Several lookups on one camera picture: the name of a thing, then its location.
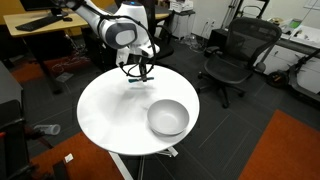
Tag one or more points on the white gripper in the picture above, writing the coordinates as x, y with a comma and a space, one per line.
144, 50

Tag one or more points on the teal Quartet marker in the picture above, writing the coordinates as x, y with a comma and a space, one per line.
140, 79

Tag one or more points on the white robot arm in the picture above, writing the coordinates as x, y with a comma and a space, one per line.
126, 31

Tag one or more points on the white bowl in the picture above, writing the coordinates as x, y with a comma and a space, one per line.
167, 117

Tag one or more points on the round white table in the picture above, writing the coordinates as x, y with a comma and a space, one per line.
112, 111

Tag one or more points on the white printer cart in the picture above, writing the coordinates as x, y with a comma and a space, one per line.
182, 17

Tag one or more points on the wooden desk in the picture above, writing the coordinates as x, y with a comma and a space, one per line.
95, 20

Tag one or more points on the black computer mouse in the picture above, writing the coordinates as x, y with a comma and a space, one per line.
67, 19

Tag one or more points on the black mesh office chair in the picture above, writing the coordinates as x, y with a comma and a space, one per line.
246, 39

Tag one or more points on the clear plastic cup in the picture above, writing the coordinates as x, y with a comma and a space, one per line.
52, 129

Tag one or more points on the black keyboard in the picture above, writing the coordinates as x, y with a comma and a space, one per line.
37, 24

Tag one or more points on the black electric scooter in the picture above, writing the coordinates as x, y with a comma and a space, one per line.
280, 78

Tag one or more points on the white cabinet counter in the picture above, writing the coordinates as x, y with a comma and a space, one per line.
293, 45

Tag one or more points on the black equipment stand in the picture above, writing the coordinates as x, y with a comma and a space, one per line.
14, 156

